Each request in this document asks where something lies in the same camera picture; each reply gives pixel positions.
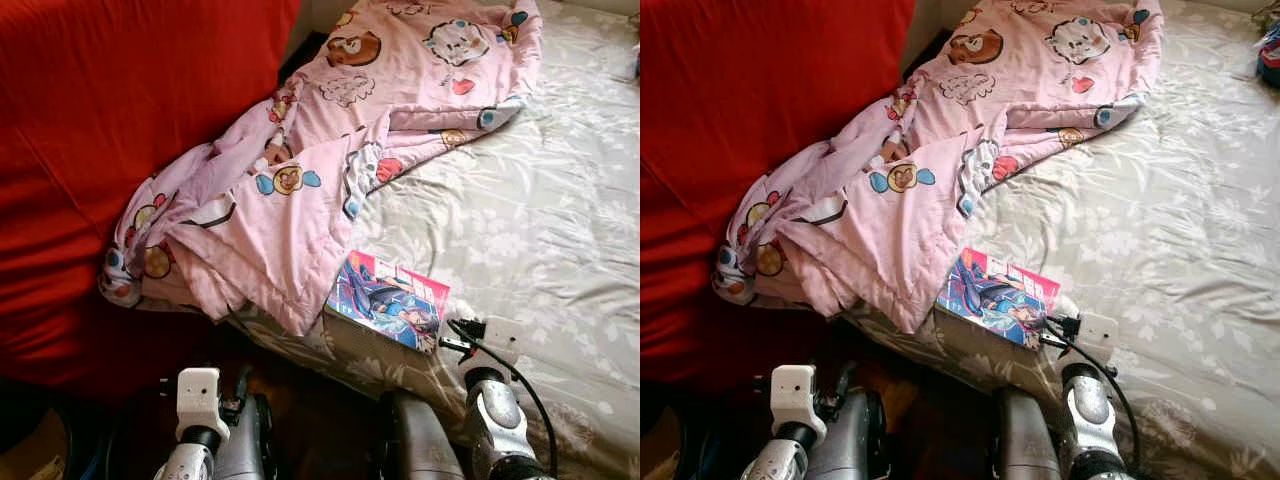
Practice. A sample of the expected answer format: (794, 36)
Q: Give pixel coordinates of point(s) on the silver right robot leg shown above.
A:
(420, 440)
(1020, 437)

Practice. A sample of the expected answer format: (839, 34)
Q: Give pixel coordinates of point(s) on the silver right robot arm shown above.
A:
(497, 420)
(1092, 412)

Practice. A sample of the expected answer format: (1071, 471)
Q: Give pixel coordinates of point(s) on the blue star cushion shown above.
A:
(1270, 52)

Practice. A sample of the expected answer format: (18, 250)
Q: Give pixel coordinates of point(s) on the pink cartoon print quilt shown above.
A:
(910, 180)
(300, 180)

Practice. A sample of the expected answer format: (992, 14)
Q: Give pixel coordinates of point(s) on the silver robot leg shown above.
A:
(1020, 437)
(850, 440)
(245, 450)
(420, 440)

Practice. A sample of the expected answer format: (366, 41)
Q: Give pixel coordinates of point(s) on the red cloth cover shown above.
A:
(100, 150)
(740, 150)

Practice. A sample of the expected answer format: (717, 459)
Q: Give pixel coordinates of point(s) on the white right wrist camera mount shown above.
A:
(500, 338)
(1097, 332)

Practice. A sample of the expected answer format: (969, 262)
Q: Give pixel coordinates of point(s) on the anime cover magazine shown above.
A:
(1000, 297)
(390, 300)

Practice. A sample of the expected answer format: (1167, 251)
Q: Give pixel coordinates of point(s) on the grey floral bed sheet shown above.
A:
(540, 200)
(1170, 200)

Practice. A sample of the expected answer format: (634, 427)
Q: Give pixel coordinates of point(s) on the silver left robot leg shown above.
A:
(245, 450)
(850, 440)

